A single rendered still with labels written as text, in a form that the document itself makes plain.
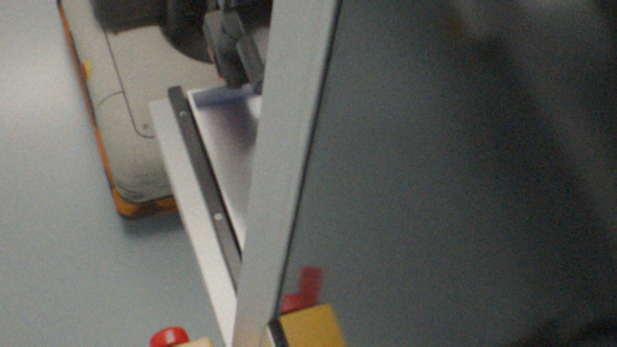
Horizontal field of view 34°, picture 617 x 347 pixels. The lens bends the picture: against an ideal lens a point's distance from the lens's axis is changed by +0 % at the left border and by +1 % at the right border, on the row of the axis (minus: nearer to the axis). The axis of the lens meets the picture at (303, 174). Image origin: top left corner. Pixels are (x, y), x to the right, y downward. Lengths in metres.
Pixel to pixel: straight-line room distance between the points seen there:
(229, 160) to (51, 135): 1.13
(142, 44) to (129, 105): 0.16
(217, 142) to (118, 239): 0.96
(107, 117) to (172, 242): 0.33
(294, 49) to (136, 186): 1.51
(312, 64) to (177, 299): 1.64
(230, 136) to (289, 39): 0.74
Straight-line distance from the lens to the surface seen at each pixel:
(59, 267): 2.19
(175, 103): 1.29
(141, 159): 1.99
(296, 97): 0.56
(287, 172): 0.62
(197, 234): 1.21
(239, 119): 1.30
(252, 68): 1.10
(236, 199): 1.24
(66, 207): 2.25
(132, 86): 2.08
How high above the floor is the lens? 1.95
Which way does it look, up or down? 58 degrees down
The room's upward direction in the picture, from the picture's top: 12 degrees clockwise
